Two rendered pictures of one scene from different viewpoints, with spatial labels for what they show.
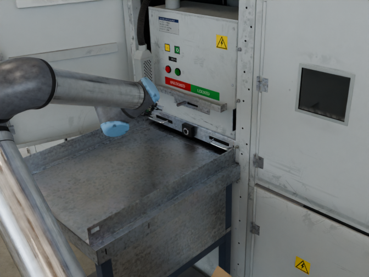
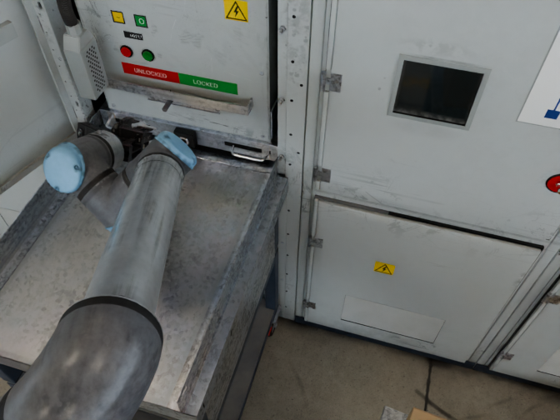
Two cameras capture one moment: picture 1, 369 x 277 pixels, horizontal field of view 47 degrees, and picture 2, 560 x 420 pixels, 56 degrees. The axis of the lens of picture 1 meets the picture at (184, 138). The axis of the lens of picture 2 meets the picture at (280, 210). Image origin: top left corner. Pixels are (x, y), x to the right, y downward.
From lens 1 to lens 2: 0.72 m
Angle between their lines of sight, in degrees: 34
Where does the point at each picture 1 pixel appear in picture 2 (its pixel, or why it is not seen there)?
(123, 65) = (32, 53)
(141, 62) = (83, 57)
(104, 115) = (110, 212)
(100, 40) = not seen: outside the picture
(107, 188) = not seen: hidden behind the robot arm
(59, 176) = (35, 297)
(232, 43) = (257, 12)
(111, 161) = (99, 235)
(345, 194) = (453, 200)
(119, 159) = not seen: hidden behind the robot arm
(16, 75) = (117, 385)
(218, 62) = (231, 41)
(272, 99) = (348, 101)
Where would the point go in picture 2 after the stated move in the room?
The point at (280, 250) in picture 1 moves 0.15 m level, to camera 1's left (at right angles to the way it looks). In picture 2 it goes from (353, 258) to (312, 279)
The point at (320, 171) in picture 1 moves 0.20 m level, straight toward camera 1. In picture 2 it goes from (420, 180) to (450, 245)
